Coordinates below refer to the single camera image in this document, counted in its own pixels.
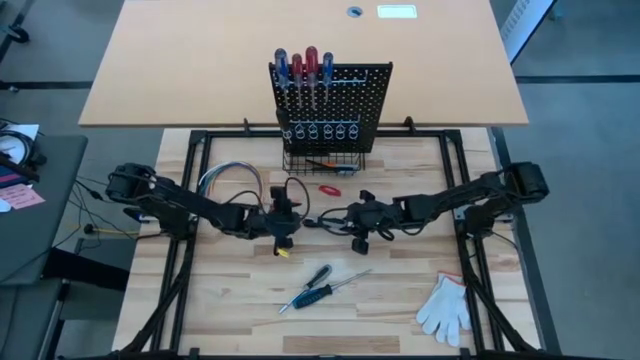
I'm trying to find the black metal pegboard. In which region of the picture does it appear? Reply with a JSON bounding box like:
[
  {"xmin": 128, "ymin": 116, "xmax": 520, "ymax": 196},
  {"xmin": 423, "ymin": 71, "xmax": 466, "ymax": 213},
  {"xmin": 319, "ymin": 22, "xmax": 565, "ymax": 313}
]
[{"xmin": 268, "ymin": 61, "xmax": 394, "ymax": 154}]

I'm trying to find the pink paper note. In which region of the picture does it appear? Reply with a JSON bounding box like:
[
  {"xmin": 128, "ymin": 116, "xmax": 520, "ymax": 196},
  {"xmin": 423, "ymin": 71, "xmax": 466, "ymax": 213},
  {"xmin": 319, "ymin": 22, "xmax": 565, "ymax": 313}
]
[{"xmin": 0, "ymin": 182, "xmax": 47, "ymax": 211}]

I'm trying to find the large red clear-handle screwdriver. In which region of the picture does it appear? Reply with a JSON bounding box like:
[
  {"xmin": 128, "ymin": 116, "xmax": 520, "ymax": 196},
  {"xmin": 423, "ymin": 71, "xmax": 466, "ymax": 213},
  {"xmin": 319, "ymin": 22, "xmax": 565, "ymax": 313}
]
[{"xmin": 304, "ymin": 45, "xmax": 320, "ymax": 111}]

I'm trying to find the multicolour ribbon cable bundle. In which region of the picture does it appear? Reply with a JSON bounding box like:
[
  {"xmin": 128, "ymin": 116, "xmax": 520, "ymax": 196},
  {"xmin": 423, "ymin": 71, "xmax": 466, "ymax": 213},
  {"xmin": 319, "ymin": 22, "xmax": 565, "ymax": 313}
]
[{"xmin": 197, "ymin": 160, "xmax": 264, "ymax": 201}]

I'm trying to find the black wire basket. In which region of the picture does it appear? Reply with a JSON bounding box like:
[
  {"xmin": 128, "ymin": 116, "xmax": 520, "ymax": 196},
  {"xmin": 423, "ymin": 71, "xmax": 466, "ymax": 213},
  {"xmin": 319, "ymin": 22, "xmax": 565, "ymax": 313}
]
[{"xmin": 282, "ymin": 148, "xmax": 366, "ymax": 177}]

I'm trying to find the white paper sheet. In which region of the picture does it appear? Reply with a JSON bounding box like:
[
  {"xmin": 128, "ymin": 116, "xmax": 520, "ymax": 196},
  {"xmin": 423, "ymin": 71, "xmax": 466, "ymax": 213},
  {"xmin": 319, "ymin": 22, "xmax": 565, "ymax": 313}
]
[{"xmin": 0, "ymin": 123, "xmax": 40, "ymax": 166}]

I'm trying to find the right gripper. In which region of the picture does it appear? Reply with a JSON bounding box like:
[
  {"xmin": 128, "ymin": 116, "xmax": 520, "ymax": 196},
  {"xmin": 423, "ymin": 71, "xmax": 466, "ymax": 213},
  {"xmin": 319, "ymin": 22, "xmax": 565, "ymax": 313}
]
[{"xmin": 344, "ymin": 189, "xmax": 402, "ymax": 257}]

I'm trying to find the orange black hand tool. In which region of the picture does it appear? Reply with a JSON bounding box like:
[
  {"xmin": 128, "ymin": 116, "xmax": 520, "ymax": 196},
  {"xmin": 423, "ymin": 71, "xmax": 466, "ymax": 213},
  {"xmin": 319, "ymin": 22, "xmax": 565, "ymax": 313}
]
[{"xmin": 305, "ymin": 157, "xmax": 359, "ymax": 171}]

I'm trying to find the grey black handle nut driver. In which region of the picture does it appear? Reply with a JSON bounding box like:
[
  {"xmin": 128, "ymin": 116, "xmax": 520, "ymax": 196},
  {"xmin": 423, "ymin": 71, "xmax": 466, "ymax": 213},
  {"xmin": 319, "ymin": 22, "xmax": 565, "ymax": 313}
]
[{"xmin": 277, "ymin": 263, "xmax": 334, "ymax": 315}]

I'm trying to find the black aluminium table frame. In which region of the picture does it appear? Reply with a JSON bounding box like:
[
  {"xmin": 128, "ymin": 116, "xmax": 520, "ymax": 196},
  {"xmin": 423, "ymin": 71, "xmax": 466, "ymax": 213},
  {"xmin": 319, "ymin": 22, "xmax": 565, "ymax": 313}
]
[{"xmin": 112, "ymin": 115, "xmax": 564, "ymax": 360}]

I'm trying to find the silver ring holder rail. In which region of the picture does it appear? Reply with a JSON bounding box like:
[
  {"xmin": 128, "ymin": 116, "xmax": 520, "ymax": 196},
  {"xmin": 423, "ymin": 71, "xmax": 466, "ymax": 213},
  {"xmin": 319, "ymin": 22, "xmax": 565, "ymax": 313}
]
[{"xmin": 279, "ymin": 114, "xmax": 362, "ymax": 141}]

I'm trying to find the small blue clear-handle screwdriver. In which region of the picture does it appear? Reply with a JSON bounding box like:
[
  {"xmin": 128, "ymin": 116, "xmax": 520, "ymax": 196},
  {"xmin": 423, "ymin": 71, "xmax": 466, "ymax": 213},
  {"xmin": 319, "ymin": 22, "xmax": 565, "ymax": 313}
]
[{"xmin": 321, "ymin": 51, "xmax": 335, "ymax": 104}]

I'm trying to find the small red clear-handle screwdriver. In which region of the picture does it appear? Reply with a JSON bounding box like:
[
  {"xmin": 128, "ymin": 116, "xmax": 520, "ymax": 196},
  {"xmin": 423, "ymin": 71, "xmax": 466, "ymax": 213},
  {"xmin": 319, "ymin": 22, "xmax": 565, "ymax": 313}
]
[{"xmin": 291, "ymin": 52, "xmax": 305, "ymax": 110}]

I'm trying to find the blue black handle screwdriver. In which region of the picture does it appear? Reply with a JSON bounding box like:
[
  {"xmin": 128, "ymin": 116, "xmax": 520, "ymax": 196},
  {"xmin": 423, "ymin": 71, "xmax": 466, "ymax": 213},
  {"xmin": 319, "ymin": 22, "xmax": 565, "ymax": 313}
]
[{"xmin": 292, "ymin": 269, "xmax": 374, "ymax": 311}]

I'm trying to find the yellow rod with black knob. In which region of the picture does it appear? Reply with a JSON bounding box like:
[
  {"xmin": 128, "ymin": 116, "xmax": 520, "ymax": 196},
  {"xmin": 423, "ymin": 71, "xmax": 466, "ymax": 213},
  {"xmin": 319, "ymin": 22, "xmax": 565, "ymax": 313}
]
[{"xmin": 82, "ymin": 223, "xmax": 141, "ymax": 237}]

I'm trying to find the black caster wheel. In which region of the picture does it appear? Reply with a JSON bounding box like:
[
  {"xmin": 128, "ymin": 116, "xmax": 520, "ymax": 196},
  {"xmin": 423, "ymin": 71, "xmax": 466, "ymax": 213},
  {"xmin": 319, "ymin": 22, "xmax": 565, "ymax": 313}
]
[{"xmin": 7, "ymin": 24, "xmax": 31, "ymax": 44}]

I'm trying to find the tan wooden desk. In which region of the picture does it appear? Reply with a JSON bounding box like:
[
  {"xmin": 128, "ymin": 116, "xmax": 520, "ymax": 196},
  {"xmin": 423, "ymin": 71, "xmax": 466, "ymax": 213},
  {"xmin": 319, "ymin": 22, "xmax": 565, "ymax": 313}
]
[{"xmin": 78, "ymin": 0, "xmax": 530, "ymax": 129}]

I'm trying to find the white perforated panel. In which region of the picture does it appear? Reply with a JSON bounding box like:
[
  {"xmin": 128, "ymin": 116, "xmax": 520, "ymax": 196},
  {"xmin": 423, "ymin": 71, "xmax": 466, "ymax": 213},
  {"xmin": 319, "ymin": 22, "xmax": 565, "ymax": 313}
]
[{"xmin": 499, "ymin": 0, "xmax": 559, "ymax": 65}]

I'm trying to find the dark grey side table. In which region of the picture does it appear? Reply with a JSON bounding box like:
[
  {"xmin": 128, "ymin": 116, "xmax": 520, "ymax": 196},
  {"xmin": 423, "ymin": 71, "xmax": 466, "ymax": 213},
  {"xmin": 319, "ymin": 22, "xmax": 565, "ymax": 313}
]
[{"xmin": 0, "ymin": 133, "xmax": 90, "ymax": 287}]

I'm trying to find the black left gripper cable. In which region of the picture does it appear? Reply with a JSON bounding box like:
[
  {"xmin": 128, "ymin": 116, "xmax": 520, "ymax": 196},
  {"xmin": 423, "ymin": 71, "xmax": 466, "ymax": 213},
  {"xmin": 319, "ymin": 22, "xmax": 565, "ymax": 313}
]
[{"xmin": 284, "ymin": 176, "xmax": 311, "ymax": 221}]

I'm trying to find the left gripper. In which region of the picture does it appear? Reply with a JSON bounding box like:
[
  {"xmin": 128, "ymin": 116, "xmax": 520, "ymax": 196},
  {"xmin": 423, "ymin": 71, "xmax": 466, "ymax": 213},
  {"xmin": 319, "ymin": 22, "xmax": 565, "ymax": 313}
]
[{"xmin": 246, "ymin": 184, "xmax": 306, "ymax": 258}]

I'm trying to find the white desk panel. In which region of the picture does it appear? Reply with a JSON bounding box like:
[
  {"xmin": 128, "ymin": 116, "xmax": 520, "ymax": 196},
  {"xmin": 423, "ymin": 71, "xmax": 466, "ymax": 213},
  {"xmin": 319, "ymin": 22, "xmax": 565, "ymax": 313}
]
[{"xmin": 376, "ymin": 4, "xmax": 419, "ymax": 20}]

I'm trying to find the silver hook rail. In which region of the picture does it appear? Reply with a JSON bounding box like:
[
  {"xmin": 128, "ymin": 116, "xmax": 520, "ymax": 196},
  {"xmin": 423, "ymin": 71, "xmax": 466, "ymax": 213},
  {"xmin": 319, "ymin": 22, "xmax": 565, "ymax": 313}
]
[{"xmin": 272, "ymin": 69, "xmax": 370, "ymax": 87}]

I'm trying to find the white knit work glove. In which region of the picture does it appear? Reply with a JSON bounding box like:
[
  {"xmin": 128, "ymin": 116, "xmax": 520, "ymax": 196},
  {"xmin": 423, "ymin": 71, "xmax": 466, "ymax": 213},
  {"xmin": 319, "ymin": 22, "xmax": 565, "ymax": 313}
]
[{"xmin": 415, "ymin": 271, "xmax": 474, "ymax": 349}]

